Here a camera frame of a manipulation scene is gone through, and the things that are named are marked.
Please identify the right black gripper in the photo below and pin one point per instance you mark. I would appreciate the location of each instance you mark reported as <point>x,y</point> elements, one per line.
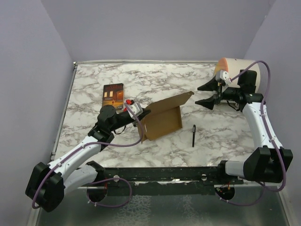
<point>208,102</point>

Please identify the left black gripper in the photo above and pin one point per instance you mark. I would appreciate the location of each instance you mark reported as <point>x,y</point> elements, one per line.
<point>146,111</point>

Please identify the brown cardboard box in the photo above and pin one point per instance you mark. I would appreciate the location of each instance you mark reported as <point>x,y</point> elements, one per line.
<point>164,117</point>

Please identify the black pen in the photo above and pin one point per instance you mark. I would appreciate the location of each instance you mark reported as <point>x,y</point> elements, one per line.
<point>193,135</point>

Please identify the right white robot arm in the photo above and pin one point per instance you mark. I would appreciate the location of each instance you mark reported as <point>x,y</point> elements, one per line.
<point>270,159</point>

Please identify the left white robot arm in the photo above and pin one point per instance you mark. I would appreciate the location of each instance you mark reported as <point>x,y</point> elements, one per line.
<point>49,182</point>

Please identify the cream cylinder with coloured face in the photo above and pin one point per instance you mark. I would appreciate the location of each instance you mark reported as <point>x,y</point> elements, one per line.
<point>234,65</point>

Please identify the dark paperback book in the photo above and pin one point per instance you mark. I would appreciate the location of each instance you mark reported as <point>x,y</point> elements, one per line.
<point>113,94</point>

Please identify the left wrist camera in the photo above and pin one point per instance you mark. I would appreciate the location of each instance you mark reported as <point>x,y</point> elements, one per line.
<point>133,108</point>

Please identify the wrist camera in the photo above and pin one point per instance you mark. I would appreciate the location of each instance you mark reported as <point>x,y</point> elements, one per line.
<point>133,108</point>
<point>223,78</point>

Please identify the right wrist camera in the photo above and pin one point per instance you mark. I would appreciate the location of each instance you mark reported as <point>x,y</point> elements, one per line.
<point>223,78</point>

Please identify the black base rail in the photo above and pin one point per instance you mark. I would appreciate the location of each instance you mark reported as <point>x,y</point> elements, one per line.
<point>157,181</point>

